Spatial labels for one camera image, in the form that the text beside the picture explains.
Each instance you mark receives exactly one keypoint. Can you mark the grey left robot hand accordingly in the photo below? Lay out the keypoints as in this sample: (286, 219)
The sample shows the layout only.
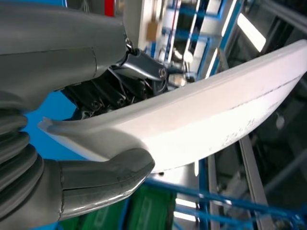
(60, 41)

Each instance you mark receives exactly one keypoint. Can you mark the green plastic crate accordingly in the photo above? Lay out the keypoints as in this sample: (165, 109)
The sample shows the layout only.
(148, 209)

